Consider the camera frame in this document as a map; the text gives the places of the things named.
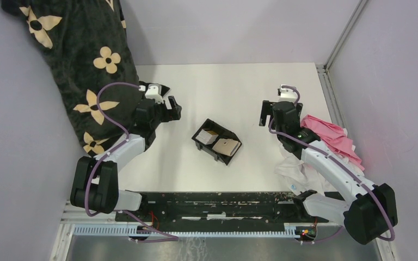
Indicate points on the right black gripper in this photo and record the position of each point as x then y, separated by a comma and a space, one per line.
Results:
266, 110

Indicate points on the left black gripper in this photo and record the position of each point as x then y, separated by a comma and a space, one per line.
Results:
175, 107

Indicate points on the black plastic tray box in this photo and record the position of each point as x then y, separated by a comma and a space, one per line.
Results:
222, 133

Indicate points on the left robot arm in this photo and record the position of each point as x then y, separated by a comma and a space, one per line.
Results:
95, 186

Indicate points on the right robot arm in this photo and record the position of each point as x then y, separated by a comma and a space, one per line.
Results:
367, 211

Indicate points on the stack of credit cards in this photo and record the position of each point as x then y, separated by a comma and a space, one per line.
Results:
206, 136

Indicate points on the pink cloth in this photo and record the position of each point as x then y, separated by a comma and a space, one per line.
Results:
336, 139

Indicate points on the white cloth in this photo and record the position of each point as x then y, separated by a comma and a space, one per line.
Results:
299, 176

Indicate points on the black floral blanket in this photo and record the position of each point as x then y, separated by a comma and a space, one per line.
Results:
84, 43

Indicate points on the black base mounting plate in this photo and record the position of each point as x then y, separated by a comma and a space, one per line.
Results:
218, 211

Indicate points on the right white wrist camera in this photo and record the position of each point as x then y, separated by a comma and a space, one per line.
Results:
288, 94

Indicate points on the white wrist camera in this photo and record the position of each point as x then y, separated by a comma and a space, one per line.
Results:
288, 94
151, 91

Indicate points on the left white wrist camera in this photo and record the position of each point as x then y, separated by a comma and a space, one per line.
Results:
151, 91

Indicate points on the aluminium frame rail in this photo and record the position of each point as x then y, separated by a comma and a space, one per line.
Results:
324, 70

